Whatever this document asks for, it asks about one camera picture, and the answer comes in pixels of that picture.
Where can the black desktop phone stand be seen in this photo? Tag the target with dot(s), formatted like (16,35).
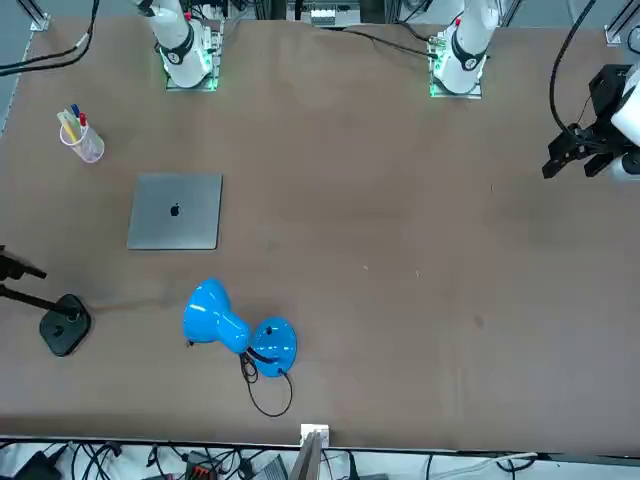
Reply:
(62,332)

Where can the aluminium camera post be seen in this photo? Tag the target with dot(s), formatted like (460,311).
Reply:
(312,450)

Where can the yellow green highlighter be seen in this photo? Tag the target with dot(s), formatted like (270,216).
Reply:
(67,120)

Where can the grey closed laptop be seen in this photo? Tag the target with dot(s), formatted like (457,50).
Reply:
(175,212)

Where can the blue marker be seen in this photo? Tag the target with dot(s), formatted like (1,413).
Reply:
(75,109)

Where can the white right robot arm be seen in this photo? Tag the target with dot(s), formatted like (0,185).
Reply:
(180,55)

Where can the grey terminal block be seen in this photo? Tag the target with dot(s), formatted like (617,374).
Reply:
(322,16)

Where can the black power adapter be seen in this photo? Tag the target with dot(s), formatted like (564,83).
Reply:
(37,467)

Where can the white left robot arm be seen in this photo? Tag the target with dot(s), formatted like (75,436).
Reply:
(467,50)

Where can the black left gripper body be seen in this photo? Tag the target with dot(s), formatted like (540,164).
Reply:
(610,90)

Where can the red-capped marker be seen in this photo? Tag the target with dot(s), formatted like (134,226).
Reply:
(82,119)

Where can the clear pink plastic cup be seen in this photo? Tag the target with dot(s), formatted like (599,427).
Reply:
(92,150)

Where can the aluminium frame profile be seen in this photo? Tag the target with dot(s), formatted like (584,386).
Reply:
(617,27)
(39,20)

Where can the blue desk lamp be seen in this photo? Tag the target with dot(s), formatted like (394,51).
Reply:
(210,315)

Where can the power strip red switches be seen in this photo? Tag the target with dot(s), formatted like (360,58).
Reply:
(202,470)

